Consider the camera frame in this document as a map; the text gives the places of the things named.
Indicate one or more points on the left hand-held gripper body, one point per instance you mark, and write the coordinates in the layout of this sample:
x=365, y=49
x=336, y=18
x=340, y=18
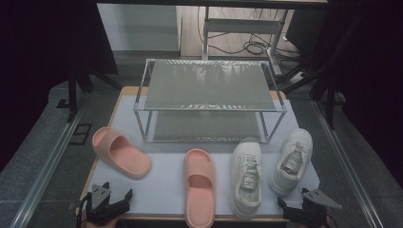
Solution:
x=99, y=209

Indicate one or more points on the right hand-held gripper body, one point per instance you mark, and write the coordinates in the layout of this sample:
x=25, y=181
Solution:
x=312, y=212

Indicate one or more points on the white sneaker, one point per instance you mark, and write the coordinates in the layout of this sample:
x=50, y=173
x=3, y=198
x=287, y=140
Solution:
x=293, y=161
x=245, y=190

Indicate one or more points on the pink slipper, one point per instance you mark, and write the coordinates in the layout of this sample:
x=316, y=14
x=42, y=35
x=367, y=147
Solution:
x=126, y=156
x=199, y=186

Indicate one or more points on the metal two-tier shoe rack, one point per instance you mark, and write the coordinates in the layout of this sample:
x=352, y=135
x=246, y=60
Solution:
x=209, y=85

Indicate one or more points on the person's left hand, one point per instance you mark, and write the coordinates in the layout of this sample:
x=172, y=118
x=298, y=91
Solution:
x=111, y=224

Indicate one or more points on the black tripod stand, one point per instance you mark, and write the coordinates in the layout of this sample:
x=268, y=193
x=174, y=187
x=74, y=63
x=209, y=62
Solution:
x=72, y=91
x=329, y=101

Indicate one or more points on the dark curtain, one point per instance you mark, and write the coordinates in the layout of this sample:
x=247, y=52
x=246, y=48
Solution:
x=374, y=63
x=38, y=47

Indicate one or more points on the white board panel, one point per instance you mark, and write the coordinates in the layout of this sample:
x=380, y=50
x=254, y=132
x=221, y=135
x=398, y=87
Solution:
x=136, y=27

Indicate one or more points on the aluminium floor rail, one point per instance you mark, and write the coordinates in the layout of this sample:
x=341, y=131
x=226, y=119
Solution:
x=348, y=171
x=47, y=164

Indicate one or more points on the black floor socket frame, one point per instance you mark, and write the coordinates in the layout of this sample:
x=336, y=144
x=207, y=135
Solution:
x=80, y=134

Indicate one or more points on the white metal desk frame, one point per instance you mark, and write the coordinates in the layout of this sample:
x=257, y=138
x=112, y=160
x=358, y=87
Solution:
x=240, y=26

